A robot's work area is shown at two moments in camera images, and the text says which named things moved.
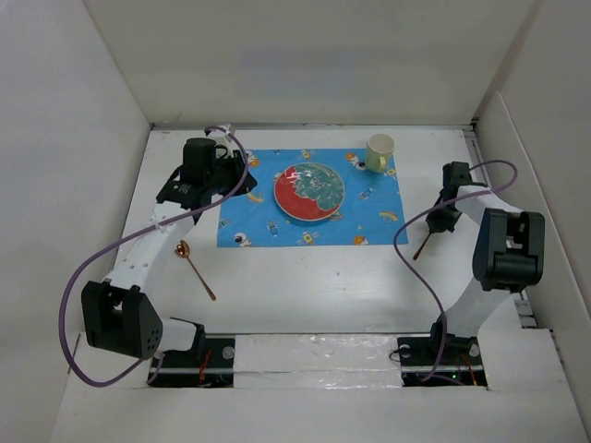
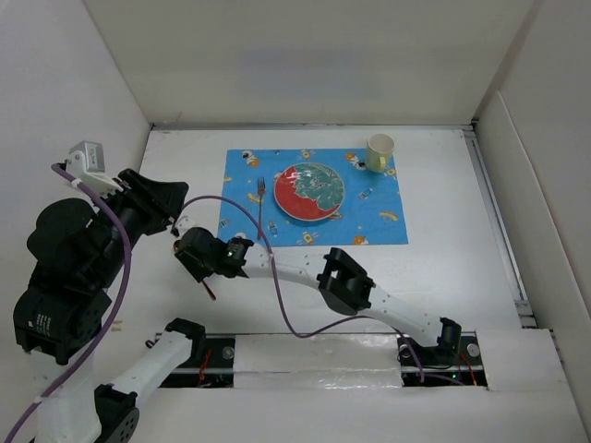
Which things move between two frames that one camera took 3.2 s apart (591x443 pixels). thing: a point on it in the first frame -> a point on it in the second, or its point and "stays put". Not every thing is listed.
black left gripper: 235,164 -> 165,197
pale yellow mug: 379,152 stays put
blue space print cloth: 370,212 stays put
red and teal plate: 308,191 stays put
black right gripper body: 456,211 -> 199,269
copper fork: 422,246 -> 260,190
